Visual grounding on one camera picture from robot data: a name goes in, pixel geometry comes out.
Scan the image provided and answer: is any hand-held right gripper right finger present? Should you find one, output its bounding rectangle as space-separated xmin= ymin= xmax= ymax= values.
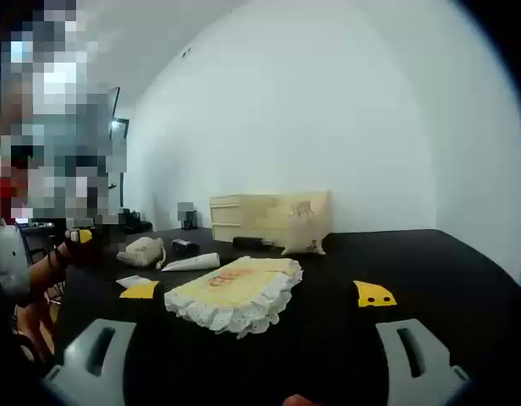
xmin=350 ymin=279 xmax=473 ymax=406

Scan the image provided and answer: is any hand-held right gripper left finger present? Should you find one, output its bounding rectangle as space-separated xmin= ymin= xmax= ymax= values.
xmin=42 ymin=280 xmax=172 ymax=406

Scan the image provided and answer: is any beige drawstring cloth bag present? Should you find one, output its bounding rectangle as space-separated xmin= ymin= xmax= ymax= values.
xmin=115 ymin=236 xmax=167 ymax=271
xmin=280 ymin=206 xmax=328 ymax=257

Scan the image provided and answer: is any purple-capped amber cosmetic bottle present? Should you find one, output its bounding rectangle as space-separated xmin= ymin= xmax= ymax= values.
xmin=171 ymin=238 xmax=201 ymax=254

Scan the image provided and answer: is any white paper tube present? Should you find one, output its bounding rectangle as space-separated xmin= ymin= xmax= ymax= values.
xmin=160 ymin=251 xmax=222 ymax=272

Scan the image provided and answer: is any beige wooden drawer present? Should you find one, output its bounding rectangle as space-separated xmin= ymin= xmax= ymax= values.
xmin=211 ymin=223 xmax=244 ymax=242
xmin=210 ymin=201 xmax=244 ymax=225

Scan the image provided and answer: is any yellow lace-trimmed cloth pouch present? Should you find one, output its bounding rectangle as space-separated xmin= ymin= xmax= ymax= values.
xmin=163 ymin=255 xmax=304 ymax=340

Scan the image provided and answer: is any beige wooden drawer organizer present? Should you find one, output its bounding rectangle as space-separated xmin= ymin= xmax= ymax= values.
xmin=209 ymin=189 xmax=332 ymax=244

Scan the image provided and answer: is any person's left hand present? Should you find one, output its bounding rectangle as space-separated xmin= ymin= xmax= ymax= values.
xmin=52 ymin=230 xmax=74 ymax=268

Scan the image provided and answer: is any white flat paper packet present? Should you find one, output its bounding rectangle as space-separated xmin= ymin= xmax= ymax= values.
xmin=115 ymin=274 xmax=151 ymax=289

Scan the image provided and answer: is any white chest-worn device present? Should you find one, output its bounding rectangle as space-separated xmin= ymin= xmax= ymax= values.
xmin=0 ymin=217 xmax=32 ymax=305

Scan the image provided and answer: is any black-framed glass partition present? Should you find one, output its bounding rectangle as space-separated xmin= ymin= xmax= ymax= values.
xmin=110 ymin=118 xmax=130 ymax=140

